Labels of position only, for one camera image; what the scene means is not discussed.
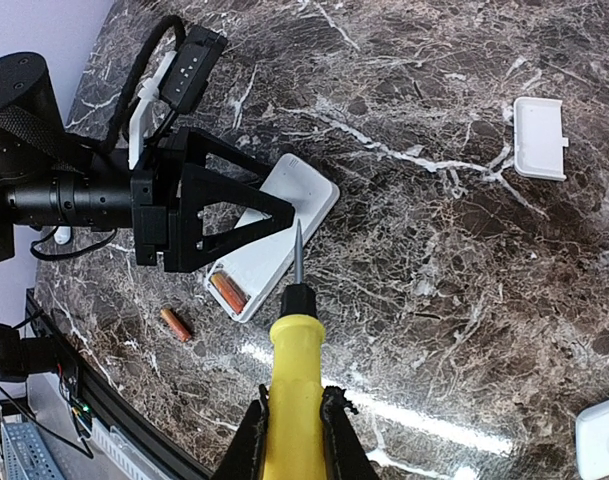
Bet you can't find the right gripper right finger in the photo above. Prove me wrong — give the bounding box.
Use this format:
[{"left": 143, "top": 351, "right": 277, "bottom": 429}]
[{"left": 320, "top": 386, "right": 379, "bottom": 480}]

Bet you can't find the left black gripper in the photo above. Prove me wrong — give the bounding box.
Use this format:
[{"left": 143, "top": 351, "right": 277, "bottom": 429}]
[{"left": 130, "top": 127, "right": 294, "bottom": 273}]

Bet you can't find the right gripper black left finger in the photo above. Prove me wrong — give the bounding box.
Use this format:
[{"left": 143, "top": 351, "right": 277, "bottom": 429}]
[{"left": 216, "top": 384, "right": 269, "bottom": 480}]

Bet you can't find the yellow handled screwdriver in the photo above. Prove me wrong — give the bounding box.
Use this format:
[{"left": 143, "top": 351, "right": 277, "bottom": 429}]
[{"left": 263, "top": 226, "right": 327, "bottom": 479}]

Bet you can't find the white remote with battery bay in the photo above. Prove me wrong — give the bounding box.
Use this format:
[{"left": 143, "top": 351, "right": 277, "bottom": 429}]
[{"left": 204, "top": 154, "right": 340, "bottom": 323}]

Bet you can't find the orange AA battery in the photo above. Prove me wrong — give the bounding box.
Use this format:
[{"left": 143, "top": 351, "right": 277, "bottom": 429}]
[
  {"left": 210, "top": 271, "right": 248, "bottom": 315},
  {"left": 160, "top": 308, "right": 192, "bottom": 343}
]

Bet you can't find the white remote control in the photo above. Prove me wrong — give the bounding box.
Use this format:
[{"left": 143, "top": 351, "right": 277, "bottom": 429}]
[{"left": 575, "top": 400, "right": 609, "bottom": 479}]

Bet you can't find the white battery cover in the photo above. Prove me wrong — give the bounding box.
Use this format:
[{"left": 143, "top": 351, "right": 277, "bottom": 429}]
[{"left": 513, "top": 97, "right": 569, "bottom": 182}]

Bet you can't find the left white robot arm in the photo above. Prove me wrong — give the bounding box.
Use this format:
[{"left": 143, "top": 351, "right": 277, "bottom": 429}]
[{"left": 0, "top": 52, "right": 295, "bottom": 273}]

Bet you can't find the blue perforated metal box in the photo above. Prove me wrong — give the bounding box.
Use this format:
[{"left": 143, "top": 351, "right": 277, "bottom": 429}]
[{"left": 1, "top": 422, "right": 64, "bottom": 480}]

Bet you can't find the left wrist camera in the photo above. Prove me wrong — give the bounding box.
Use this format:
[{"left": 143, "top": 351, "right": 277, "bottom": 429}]
[{"left": 127, "top": 27, "right": 229, "bottom": 171}]

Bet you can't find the white slotted cable duct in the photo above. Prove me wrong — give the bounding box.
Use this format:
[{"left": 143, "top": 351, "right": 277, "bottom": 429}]
[{"left": 91, "top": 418, "right": 161, "bottom": 480}]

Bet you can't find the black front rail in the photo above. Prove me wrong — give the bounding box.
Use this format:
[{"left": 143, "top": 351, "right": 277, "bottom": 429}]
[{"left": 25, "top": 289, "right": 212, "bottom": 479}]

